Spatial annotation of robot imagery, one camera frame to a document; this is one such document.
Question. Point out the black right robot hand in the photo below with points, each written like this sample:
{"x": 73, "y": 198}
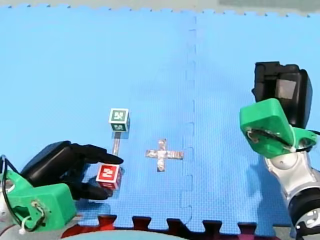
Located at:
{"x": 287, "y": 85}

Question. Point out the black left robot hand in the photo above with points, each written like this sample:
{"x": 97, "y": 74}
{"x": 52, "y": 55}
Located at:
{"x": 53, "y": 160}

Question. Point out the red cube white marks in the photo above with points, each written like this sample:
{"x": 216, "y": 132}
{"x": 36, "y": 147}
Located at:
{"x": 108, "y": 175}

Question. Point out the green cube white marks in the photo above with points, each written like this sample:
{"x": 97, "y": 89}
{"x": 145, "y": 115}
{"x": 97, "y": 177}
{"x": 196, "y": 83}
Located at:
{"x": 118, "y": 119}

